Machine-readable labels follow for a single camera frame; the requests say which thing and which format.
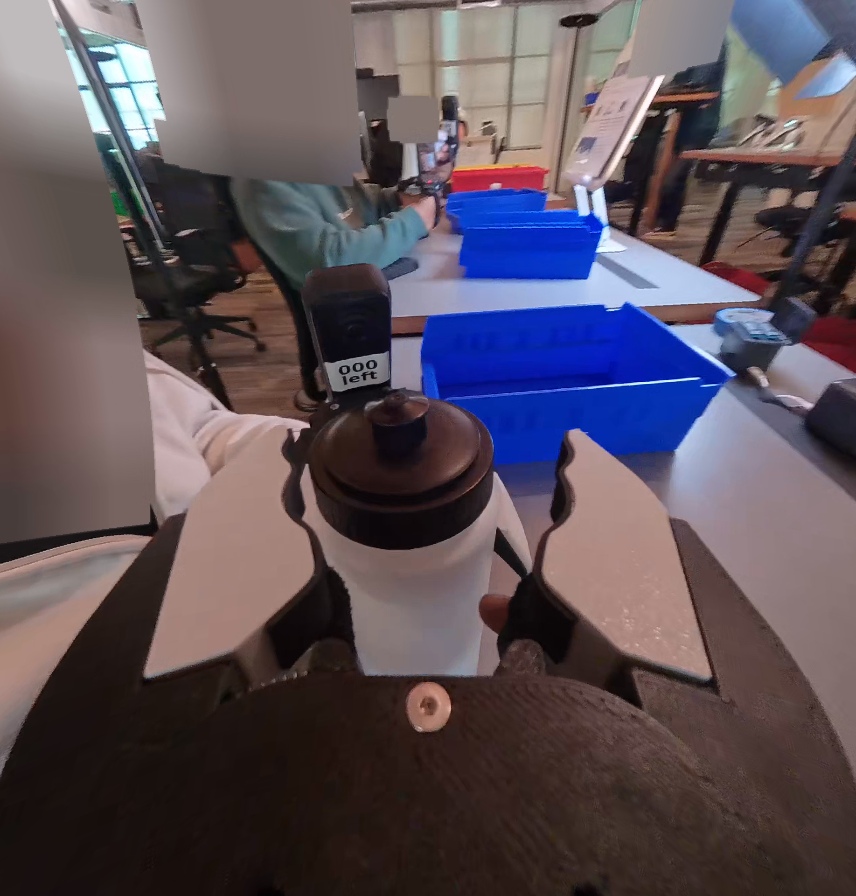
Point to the person's right hand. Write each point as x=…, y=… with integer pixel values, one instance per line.
x=496, y=610

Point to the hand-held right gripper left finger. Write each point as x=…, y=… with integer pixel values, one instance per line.
x=225, y=560

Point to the black office chair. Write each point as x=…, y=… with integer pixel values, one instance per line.
x=190, y=280
x=791, y=220

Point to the black ribbed bottle lid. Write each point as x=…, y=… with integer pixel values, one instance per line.
x=400, y=490

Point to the dark cloth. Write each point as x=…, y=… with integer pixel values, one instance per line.
x=50, y=549

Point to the white document stand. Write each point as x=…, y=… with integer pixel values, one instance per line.
x=613, y=119

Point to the dark battery charger case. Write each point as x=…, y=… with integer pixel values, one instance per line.
x=746, y=353

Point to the white plastic bottle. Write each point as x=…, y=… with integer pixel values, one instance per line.
x=414, y=595

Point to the blue handheld device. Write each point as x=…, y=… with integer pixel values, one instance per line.
x=795, y=318

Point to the black honeycomb pad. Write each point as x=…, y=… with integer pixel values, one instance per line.
x=402, y=268

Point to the blue plastic bin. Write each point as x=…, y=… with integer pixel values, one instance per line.
x=575, y=420
x=526, y=252
x=491, y=203

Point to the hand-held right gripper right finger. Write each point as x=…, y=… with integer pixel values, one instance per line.
x=617, y=574

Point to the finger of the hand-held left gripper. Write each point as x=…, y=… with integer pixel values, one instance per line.
x=512, y=553

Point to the wooden workshop desk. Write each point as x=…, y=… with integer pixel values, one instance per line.
x=749, y=157

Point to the red plastic bin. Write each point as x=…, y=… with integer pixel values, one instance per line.
x=498, y=178

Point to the blue tape roll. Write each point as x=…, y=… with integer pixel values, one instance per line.
x=732, y=318

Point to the black tripod stand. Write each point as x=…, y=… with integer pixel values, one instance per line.
x=823, y=210

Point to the white panel studio light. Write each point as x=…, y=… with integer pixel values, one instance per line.
x=784, y=35

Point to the dark grey box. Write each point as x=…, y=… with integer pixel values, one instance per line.
x=847, y=420

